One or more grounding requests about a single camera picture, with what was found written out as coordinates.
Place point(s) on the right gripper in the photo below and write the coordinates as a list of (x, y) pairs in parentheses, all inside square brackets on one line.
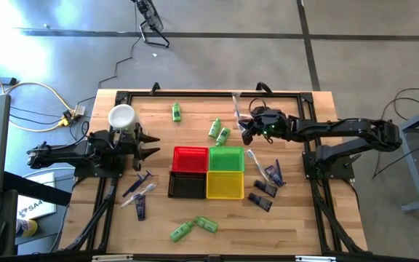
[(271, 123)]

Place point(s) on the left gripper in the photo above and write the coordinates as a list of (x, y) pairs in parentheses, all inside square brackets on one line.
[(129, 145)]

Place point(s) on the green travel bottle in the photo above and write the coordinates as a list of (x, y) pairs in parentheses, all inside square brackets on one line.
[(176, 113), (207, 225), (180, 233), (215, 129), (223, 136)]

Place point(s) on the blue white toothbrush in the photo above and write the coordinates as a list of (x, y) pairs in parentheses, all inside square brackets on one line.
[(138, 194), (256, 162)]

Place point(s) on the red toothbrush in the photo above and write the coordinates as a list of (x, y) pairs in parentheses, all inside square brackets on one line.
[(235, 103)]

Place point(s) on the navy shave butter tube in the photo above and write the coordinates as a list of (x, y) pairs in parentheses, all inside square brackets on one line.
[(259, 202), (272, 176), (266, 188), (140, 209)]

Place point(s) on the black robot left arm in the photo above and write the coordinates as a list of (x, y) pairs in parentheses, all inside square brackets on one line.
[(67, 153)]

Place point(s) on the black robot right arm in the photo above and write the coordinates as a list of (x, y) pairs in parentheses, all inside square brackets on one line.
[(340, 127)]

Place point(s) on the green plastic basket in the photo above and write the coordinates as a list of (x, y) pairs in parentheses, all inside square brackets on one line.
[(226, 160)]

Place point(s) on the white and green cup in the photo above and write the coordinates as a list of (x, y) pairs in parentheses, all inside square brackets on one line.
[(122, 117)]

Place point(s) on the red plastic basket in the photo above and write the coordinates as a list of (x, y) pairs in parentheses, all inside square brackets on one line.
[(190, 160)]

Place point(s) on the black plastic basket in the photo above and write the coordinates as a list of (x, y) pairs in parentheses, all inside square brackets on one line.
[(187, 186)]

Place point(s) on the yellow plastic basket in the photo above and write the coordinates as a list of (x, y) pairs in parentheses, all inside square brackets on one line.
[(225, 185)]

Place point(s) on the black desk with mouse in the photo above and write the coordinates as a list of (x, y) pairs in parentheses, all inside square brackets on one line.
[(38, 191)]

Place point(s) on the white printed booklet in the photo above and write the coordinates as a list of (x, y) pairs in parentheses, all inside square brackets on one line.
[(36, 209)]

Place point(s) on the black floor fan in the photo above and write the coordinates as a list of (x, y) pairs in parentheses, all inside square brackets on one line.
[(151, 18)]

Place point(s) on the yellow blue container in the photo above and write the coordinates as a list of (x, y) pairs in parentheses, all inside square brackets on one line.
[(27, 228)]

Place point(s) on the black aluminium table frame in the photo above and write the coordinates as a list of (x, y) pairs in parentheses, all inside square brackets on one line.
[(213, 94)]

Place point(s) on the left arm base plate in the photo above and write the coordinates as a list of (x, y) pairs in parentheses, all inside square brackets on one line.
[(86, 171)]

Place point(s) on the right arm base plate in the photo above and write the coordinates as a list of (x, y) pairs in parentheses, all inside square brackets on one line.
[(340, 171)]

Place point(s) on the silver aluminium bracket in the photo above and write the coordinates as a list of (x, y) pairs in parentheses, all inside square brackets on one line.
[(315, 259), (111, 258)]

